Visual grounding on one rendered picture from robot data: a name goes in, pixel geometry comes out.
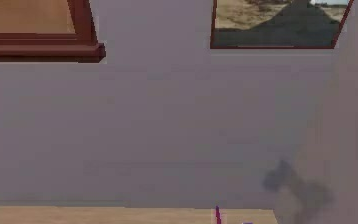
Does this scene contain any purple thin stick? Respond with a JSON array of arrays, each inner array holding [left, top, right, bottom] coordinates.
[[214, 205, 223, 224]]

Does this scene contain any red framed landscape window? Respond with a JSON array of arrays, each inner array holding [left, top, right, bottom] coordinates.
[[209, 0, 356, 50]]

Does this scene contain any red-brown framed window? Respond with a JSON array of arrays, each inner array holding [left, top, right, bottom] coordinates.
[[0, 0, 107, 64]]

